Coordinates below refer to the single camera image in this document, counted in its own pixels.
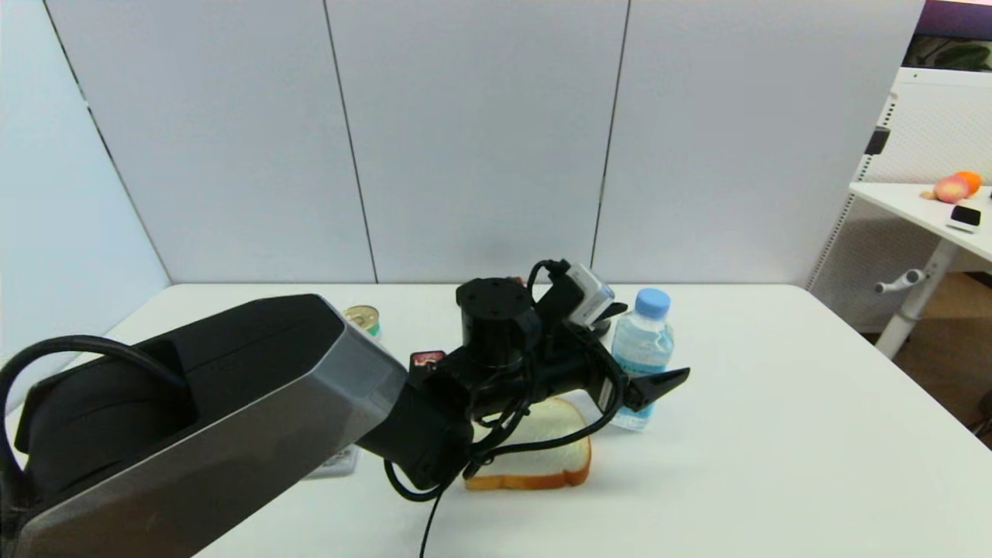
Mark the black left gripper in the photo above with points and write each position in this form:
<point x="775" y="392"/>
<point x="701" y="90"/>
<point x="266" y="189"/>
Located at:
<point x="577" y="372"/>

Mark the clear water bottle blue cap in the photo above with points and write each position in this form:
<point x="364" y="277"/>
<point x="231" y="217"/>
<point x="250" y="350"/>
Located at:
<point x="643" y="341"/>

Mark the clear plastic tool case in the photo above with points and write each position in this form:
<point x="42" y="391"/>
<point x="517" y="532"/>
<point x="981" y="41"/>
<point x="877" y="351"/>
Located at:
<point x="341" y="463"/>

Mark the orange fruit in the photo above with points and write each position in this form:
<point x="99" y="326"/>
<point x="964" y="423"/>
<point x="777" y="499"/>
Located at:
<point x="971" y="180"/>

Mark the white side desk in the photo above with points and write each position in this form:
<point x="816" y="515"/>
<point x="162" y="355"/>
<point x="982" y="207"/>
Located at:
<point x="907" y="208"/>

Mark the pink peach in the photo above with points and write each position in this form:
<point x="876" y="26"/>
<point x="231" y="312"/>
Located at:
<point x="950" y="189"/>

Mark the white pegboard panel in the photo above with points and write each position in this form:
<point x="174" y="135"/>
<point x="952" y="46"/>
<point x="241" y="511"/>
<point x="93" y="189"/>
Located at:
<point x="942" y="120"/>

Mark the small tin can green label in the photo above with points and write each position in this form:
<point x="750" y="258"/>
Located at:
<point x="363" y="315"/>

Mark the white bread slice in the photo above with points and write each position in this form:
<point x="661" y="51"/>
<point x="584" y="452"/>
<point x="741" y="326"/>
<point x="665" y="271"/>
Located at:
<point x="554" y="459"/>

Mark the small black carton red label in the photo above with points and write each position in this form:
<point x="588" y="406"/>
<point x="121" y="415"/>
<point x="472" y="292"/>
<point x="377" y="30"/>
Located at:
<point x="426" y="359"/>

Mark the black clip on pegboard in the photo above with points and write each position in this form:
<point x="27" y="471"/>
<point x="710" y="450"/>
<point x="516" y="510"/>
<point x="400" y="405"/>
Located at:
<point x="877" y="141"/>

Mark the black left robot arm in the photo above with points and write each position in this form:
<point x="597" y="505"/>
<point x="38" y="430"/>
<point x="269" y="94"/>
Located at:
<point x="232" y="403"/>

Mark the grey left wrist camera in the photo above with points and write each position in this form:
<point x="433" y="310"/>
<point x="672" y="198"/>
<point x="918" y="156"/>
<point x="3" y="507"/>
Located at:
<point x="590" y="294"/>

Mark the small white black device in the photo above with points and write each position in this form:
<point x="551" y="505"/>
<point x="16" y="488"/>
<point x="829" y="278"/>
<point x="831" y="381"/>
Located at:
<point x="964" y="217"/>

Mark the dark wall picture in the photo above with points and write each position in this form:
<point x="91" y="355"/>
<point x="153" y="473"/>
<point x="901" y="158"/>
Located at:
<point x="952" y="43"/>

